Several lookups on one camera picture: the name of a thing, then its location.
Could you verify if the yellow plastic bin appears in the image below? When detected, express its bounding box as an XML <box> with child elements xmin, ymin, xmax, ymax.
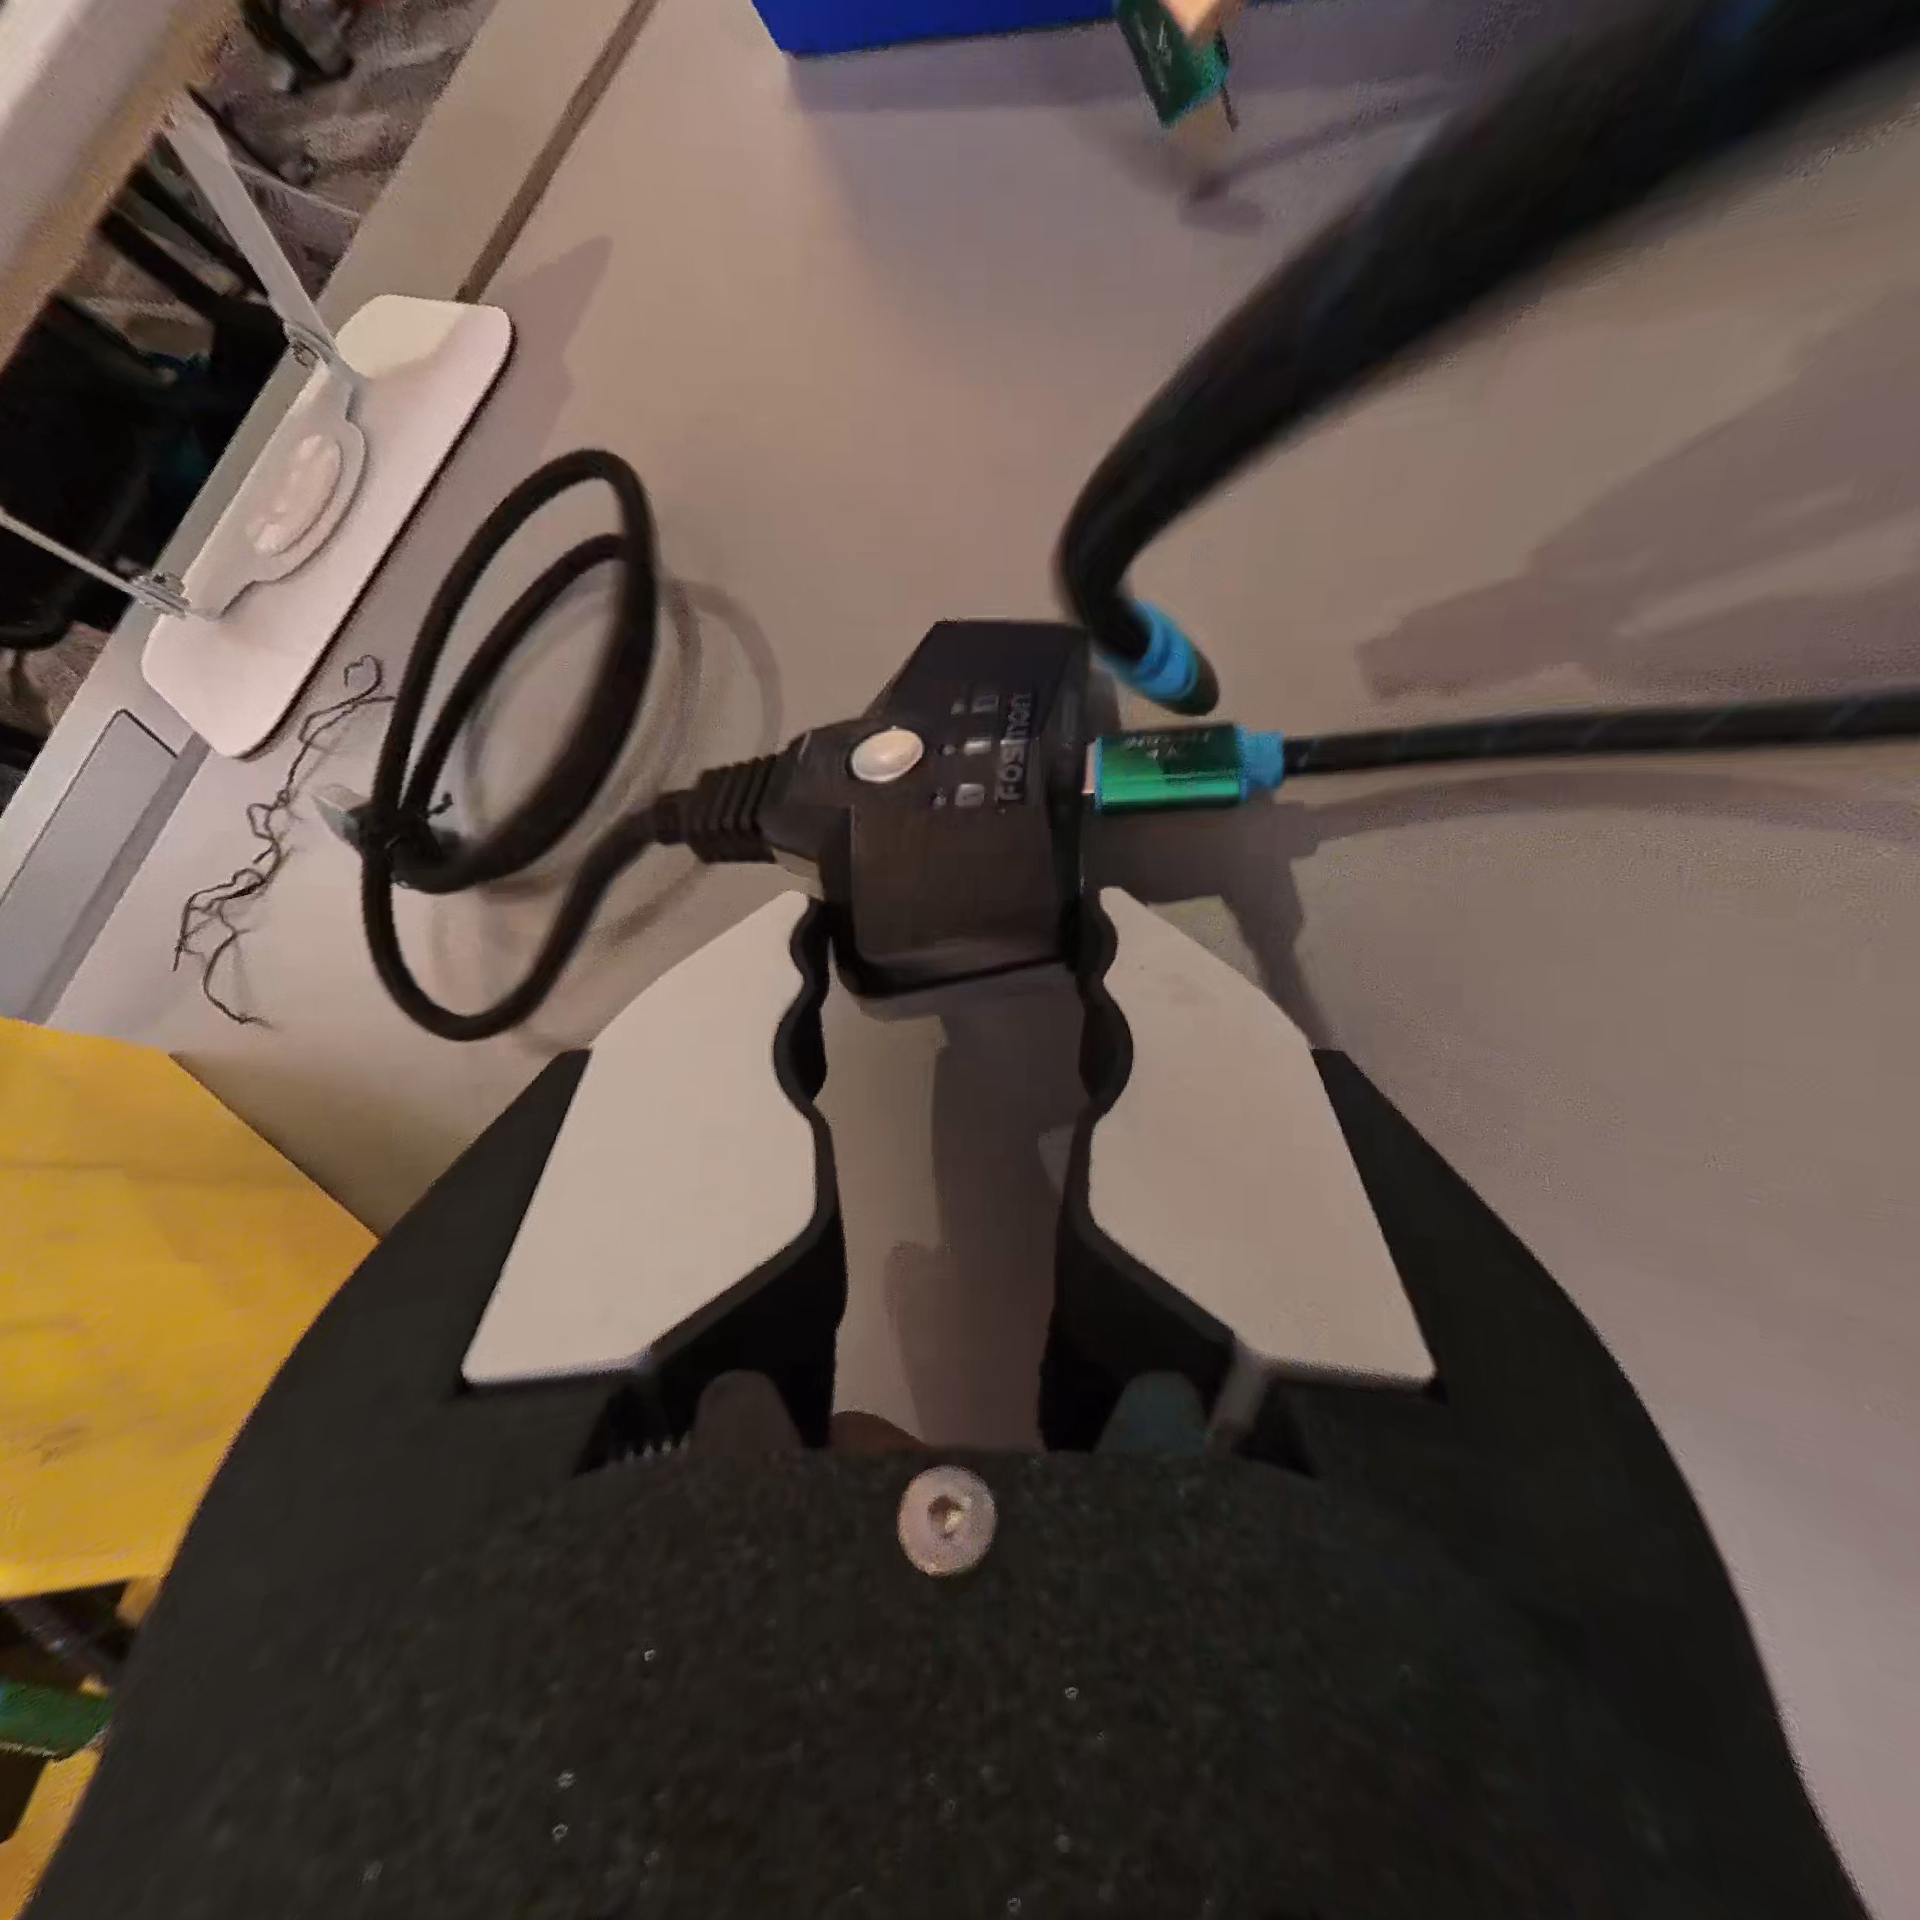
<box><xmin>0</xmin><ymin>1019</ymin><xmax>380</xmax><ymax>1920</ymax></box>

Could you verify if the blue plastic bin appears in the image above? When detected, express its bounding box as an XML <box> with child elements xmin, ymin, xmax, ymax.
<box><xmin>756</xmin><ymin>0</ymin><xmax>1143</xmax><ymax>58</ymax></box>

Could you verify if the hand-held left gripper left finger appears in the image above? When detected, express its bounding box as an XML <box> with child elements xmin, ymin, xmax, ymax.
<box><xmin>462</xmin><ymin>890</ymin><xmax>838</xmax><ymax>1448</ymax></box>

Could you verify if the black hdmi switch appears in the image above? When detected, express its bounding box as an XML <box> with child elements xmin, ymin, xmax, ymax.
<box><xmin>773</xmin><ymin>622</ymin><xmax>1103</xmax><ymax>999</ymax></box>

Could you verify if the thick black switch cable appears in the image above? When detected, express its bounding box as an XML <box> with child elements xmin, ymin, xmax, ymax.
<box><xmin>359</xmin><ymin>449</ymin><xmax>819</xmax><ymax>1040</ymax></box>

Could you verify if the black braided hdmi cable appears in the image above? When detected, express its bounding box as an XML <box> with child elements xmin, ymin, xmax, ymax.
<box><xmin>1092</xmin><ymin>691</ymin><xmax>1920</xmax><ymax>815</ymax></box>
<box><xmin>1055</xmin><ymin>0</ymin><xmax>1920</xmax><ymax>720</ymax></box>

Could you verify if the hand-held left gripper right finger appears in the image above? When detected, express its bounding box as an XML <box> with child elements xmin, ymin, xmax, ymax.
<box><xmin>1038</xmin><ymin>887</ymin><xmax>1441</xmax><ymax>1453</ymax></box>

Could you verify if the white folding stand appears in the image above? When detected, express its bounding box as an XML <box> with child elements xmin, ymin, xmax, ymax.
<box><xmin>0</xmin><ymin>0</ymin><xmax>514</xmax><ymax>758</ymax></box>

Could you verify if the tangled thin black wire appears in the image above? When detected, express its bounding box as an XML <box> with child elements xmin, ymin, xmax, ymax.
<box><xmin>172</xmin><ymin>650</ymin><xmax>395</xmax><ymax>1033</ymax></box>

